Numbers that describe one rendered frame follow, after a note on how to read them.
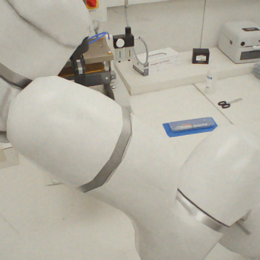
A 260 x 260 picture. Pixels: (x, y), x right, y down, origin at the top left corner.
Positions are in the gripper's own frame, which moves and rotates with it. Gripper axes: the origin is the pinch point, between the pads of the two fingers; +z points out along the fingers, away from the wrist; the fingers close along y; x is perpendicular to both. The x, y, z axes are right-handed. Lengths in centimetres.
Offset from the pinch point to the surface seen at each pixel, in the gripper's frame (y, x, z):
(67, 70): -16.5, -2.8, -3.0
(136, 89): -44, 30, 25
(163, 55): -60, 49, 17
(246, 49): -50, 93, 15
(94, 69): -14.2, 6.3, -3.0
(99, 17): -34.5, 13.1, -14.7
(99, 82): -11.5, 7.3, 0.6
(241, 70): -46, 90, 25
